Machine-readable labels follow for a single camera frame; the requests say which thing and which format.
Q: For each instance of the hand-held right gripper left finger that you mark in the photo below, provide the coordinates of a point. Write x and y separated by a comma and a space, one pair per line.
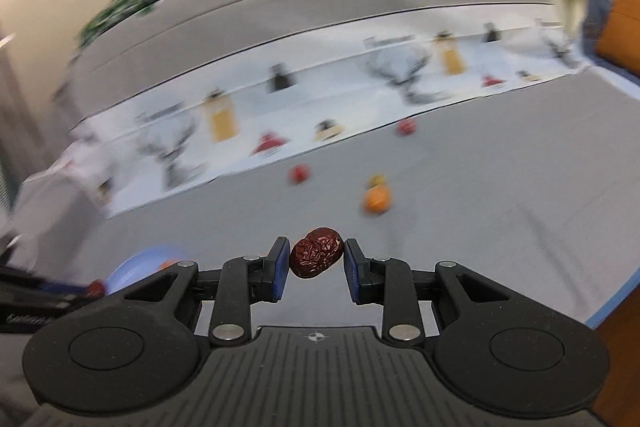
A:
280, 267

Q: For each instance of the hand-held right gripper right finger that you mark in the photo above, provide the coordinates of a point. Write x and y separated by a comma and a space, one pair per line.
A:
352, 272

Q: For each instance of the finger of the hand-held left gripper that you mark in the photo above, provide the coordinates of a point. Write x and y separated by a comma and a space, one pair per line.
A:
35, 274
45, 297

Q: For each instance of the dark red jujube date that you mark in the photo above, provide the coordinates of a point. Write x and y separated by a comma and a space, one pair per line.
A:
315, 252
96, 289

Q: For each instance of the blue round plate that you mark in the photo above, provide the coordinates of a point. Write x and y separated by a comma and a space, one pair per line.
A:
135, 269

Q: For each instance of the small orange tangerine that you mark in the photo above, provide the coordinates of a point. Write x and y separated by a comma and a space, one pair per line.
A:
167, 263

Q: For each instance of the plastic wrapped orange tangerine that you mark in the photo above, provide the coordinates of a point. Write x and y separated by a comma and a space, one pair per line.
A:
376, 201

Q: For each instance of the tan longan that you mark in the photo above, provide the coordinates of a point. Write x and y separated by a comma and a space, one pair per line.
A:
377, 182

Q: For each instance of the red cherry tomato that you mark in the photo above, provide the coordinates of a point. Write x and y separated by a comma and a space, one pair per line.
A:
300, 174
406, 127

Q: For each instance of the light blue mattress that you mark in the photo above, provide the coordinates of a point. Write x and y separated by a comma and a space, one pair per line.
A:
607, 312

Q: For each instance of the orange pillow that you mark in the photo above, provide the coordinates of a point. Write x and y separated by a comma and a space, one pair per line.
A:
622, 27

